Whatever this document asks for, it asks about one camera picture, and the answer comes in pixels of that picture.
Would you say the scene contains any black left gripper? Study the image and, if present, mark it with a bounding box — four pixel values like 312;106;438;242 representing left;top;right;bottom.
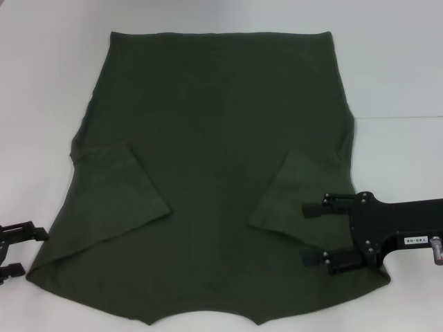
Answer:
0;221;50;286

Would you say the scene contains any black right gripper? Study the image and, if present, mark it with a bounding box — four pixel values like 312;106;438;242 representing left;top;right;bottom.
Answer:
302;192;443;277

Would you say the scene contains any dark green shirt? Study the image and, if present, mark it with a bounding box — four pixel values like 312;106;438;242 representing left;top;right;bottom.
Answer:
26;30;392;328

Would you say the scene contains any right arm cable with connector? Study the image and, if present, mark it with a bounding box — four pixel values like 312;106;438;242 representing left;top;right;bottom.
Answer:
431;236;443;267

